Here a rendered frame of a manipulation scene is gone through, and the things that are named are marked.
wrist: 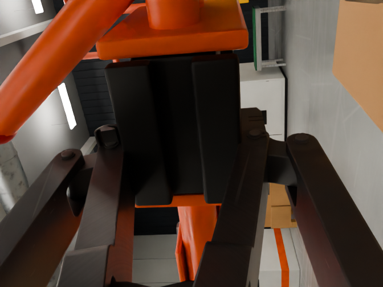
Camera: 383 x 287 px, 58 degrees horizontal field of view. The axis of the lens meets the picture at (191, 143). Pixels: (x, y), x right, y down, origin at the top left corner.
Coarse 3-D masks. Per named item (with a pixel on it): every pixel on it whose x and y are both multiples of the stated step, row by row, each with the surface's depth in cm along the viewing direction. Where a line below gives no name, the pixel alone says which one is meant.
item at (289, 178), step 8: (248, 112) 18; (256, 112) 17; (248, 120) 17; (256, 120) 17; (248, 128) 16; (256, 128) 16; (264, 128) 16; (272, 144) 15; (280, 144) 15; (272, 152) 14; (280, 152) 14; (272, 160) 14; (280, 160) 14; (288, 160) 14; (272, 168) 14; (280, 168) 14; (288, 168) 14; (272, 176) 15; (280, 176) 14; (288, 176) 14; (288, 184) 14; (296, 184) 14
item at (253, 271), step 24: (240, 144) 14; (264, 144) 14; (240, 168) 13; (264, 168) 12; (240, 192) 11; (264, 192) 13; (240, 216) 10; (264, 216) 13; (216, 240) 10; (240, 240) 10; (216, 264) 8; (240, 264) 8
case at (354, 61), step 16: (352, 16) 29; (368, 16) 26; (336, 32) 34; (352, 32) 29; (368, 32) 26; (336, 48) 34; (352, 48) 29; (368, 48) 26; (336, 64) 34; (352, 64) 30; (368, 64) 26; (352, 80) 30; (368, 80) 26; (352, 96) 30; (368, 96) 27; (368, 112) 27
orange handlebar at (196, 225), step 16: (160, 0) 13; (176, 0) 13; (192, 0) 14; (160, 16) 14; (176, 16) 14; (192, 16) 14; (192, 208) 18; (208, 208) 19; (192, 224) 19; (208, 224) 19; (192, 240) 20; (208, 240) 20; (176, 256) 20; (192, 256) 20; (192, 272) 21
